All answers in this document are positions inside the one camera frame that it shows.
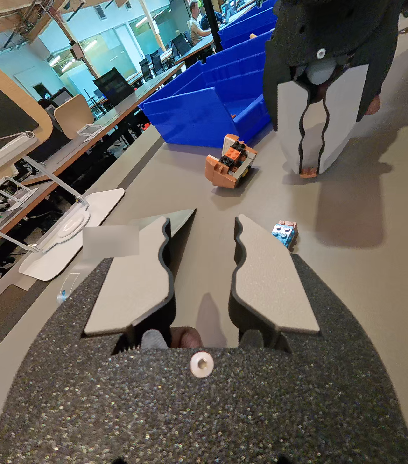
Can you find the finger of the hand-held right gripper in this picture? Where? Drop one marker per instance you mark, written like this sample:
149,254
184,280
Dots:
291,119
345,108

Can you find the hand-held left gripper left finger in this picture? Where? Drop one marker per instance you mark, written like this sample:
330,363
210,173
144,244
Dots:
131,286

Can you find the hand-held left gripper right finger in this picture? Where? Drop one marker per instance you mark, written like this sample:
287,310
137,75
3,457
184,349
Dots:
276,290

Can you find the small brown brick piece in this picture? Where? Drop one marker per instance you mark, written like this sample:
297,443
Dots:
308,173

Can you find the brown white blue brick assembly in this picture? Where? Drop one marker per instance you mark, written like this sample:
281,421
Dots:
284,234

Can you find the blue plastic bin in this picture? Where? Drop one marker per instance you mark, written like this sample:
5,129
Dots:
247,25
186,119
233,69

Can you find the brown brick model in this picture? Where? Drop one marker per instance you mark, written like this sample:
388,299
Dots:
225,166

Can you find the black floor lamp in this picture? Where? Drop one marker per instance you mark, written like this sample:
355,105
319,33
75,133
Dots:
211,25

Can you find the row of black office chairs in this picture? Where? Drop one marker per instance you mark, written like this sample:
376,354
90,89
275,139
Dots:
160,58

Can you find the long wooden table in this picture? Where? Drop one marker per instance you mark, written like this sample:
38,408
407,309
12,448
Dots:
117,116

